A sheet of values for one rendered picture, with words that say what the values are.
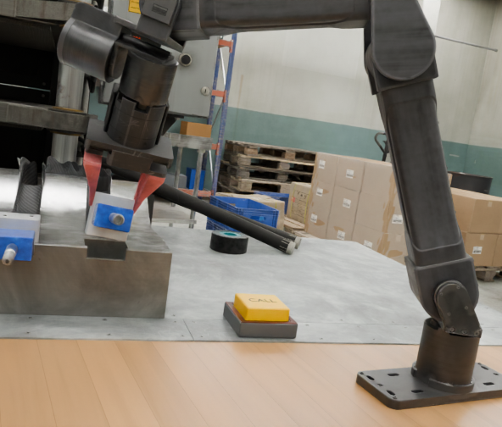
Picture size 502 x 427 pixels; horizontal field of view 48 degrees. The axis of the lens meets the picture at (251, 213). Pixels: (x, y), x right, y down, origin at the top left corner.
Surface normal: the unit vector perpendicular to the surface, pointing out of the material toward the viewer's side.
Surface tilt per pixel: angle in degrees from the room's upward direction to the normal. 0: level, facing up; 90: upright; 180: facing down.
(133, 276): 90
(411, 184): 91
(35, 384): 0
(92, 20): 90
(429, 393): 0
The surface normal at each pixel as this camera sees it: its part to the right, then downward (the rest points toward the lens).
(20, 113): -0.33, 0.10
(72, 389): 0.15, -0.98
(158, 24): -0.10, 0.14
